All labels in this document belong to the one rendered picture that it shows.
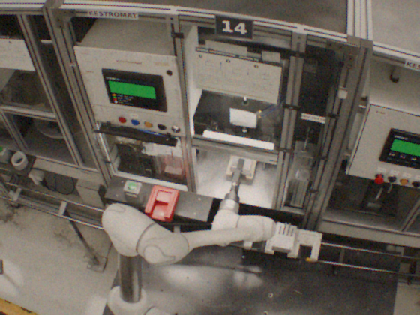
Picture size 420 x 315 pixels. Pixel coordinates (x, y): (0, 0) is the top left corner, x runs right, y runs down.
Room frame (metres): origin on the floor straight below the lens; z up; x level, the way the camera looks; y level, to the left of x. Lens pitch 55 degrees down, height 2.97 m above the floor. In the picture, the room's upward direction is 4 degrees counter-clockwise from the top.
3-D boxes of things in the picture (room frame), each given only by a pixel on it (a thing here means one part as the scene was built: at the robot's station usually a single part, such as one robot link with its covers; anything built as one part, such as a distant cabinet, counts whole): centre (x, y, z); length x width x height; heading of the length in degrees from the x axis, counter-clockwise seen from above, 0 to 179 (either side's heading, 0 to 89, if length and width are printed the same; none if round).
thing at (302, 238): (0.93, -0.33, 0.84); 0.36 x 0.14 x 0.10; 72
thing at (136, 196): (1.21, 0.37, 0.97); 0.08 x 0.08 x 0.12; 72
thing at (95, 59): (1.38, 0.26, 1.60); 0.42 x 0.29 x 0.46; 72
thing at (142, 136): (1.25, 0.30, 1.37); 0.36 x 0.04 x 0.04; 72
